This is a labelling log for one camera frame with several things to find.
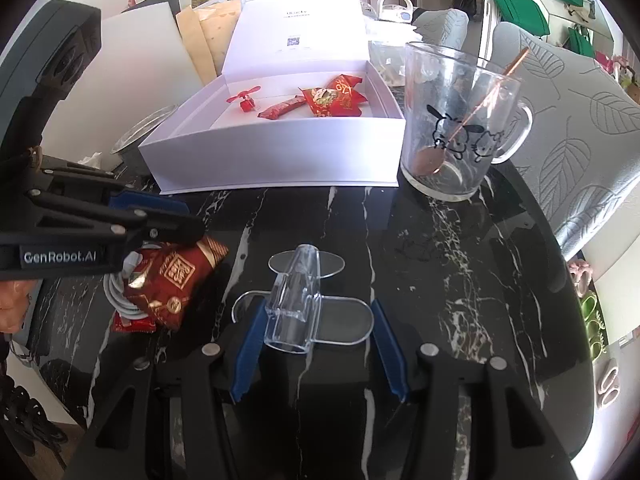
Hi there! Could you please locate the white water bottle with handle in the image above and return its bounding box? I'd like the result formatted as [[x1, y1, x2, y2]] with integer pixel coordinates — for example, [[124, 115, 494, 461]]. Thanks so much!
[[376, 0, 415, 23]]

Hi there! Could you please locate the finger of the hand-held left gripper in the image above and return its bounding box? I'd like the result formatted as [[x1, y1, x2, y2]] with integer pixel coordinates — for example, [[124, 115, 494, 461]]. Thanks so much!
[[42, 166, 190, 217], [0, 187, 207, 250]]

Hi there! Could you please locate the dark red snack packet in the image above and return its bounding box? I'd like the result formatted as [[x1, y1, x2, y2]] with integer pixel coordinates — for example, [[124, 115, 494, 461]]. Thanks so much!
[[122, 237, 230, 331]]

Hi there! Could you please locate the small red fan toy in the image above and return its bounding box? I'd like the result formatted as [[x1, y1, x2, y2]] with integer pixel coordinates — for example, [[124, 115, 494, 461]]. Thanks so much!
[[227, 85, 261, 113]]

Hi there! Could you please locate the red cartoon snack packet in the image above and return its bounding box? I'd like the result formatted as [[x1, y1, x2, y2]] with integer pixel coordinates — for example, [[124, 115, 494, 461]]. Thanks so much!
[[300, 87, 346, 117]]

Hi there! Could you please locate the green tote bag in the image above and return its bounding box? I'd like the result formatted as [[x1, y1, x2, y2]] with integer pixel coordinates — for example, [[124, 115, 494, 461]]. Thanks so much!
[[490, 0, 550, 36]]

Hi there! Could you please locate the white cable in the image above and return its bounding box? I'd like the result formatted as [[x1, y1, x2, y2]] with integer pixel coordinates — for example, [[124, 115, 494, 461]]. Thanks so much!
[[102, 250, 156, 321]]

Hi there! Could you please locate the clear plastic bag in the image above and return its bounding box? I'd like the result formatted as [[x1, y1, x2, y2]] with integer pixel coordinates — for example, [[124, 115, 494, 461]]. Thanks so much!
[[367, 17, 423, 88]]

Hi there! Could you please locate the copper spoon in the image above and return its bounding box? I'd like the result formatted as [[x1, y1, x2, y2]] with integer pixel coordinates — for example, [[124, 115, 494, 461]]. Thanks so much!
[[412, 47, 530, 177]]

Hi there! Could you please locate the glass mug with cartoon print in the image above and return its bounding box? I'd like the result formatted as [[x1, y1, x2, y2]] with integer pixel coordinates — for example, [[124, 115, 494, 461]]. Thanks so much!
[[399, 41, 533, 203]]

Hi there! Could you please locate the person's left hand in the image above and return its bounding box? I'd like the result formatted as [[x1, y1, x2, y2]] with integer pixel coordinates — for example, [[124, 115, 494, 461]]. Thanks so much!
[[0, 280, 41, 333]]

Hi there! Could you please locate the black pouch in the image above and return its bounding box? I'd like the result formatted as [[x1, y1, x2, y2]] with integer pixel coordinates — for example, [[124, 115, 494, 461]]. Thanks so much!
[[122, 0, 182, 16]]

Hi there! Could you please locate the clear plastic airplane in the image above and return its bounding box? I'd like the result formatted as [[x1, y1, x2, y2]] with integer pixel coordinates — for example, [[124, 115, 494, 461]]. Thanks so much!
[[232, 244, 375, 355]]

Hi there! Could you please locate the beige slipper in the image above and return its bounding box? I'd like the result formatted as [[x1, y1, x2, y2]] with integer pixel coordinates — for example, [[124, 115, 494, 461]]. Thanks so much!
[[597, 360, 621, 387], [600, 380, 622, 408]]

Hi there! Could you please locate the white board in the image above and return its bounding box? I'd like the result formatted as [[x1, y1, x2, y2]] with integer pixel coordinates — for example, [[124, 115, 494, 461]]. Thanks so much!
[[42, 2, 221, 171]]

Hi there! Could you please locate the long red snack bar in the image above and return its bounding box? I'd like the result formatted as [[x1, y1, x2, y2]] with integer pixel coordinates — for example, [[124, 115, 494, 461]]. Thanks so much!
[[257, 96, 306, 121]]

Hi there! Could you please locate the metal bowl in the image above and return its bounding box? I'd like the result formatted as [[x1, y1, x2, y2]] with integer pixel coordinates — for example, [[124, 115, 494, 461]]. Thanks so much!
[[109, 105, 180, 171]]

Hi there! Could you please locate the grey leaf-pattern chair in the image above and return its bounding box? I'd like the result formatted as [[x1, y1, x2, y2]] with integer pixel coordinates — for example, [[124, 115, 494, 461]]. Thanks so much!
[[487, 22, 640, 261], [412, 8, 471, 48]]

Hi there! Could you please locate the white gift box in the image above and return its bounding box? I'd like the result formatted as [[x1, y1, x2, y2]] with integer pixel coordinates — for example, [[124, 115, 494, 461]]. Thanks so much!
[[137, 0, 407, 195]]

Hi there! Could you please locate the pink plush slipper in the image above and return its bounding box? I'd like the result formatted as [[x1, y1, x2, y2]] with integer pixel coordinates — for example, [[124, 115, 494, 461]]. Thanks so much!
[[568, 261, 593, 296]]

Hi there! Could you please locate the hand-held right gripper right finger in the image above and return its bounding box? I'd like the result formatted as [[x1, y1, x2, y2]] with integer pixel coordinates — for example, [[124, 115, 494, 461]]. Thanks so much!
[[371, 300, 576, 480]]

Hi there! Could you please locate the small red packet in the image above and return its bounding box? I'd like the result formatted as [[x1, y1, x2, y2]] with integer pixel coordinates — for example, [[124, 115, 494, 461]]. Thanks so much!
[[110, 310, 157, 334]]

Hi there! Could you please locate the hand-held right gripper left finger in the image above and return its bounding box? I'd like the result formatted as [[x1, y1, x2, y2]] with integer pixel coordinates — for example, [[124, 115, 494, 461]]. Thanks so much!
[[62, 305, 268, 480]]

